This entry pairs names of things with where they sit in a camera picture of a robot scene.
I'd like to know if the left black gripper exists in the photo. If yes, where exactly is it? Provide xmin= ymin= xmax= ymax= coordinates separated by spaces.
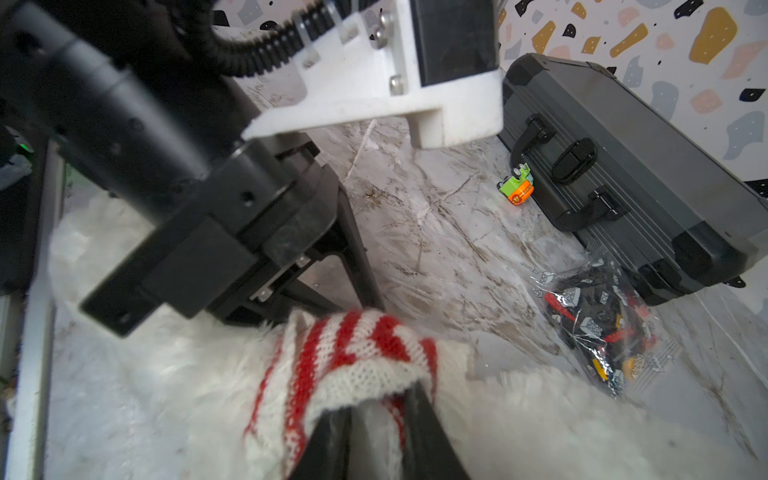
xmin=80 ymin=133 xmax=384 ymax=337

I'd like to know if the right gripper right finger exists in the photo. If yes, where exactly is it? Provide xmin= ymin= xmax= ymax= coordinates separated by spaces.
xmin=402 ymin=382 xmax=469 ymax=480

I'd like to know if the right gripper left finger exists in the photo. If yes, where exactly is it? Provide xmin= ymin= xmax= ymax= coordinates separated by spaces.
xmin=288 ymin=407 xmax=352 ymax=480

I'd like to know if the red white striped knit sweater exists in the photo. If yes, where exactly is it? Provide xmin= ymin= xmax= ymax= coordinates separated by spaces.
xmin=243 ymin=310 xmax=473 ymax=479

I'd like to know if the white teddy bear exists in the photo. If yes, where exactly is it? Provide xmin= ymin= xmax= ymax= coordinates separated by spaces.
xmin=49 ymin=194 xmax=767 ymax=479

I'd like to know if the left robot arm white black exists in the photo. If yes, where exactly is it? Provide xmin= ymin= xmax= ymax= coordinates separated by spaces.
xmin=1 ymin=1 xmax=384 ymax=337

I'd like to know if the bag of toy bricks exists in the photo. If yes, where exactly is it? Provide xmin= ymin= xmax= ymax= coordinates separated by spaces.
xmin=529 ymin=257 xmax=682 ymax=398

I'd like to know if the small green orange toy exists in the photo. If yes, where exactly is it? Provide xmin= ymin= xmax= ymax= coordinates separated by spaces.
xmin=497 ymin=163 xmax=534 ymax=206

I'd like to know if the dark grey hard case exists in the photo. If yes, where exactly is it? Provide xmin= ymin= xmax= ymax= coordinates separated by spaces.
xmin=499 ymin=54 xmax=767 ymax=305

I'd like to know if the black corrugated cable conduit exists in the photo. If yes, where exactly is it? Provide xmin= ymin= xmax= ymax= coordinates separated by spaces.
xmin=179 ymin=0 xmax=385 ymax=79

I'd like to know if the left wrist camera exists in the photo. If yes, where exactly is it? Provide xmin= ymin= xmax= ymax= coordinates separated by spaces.
xmin=242 ymin=1 xmax=503 ymax=149

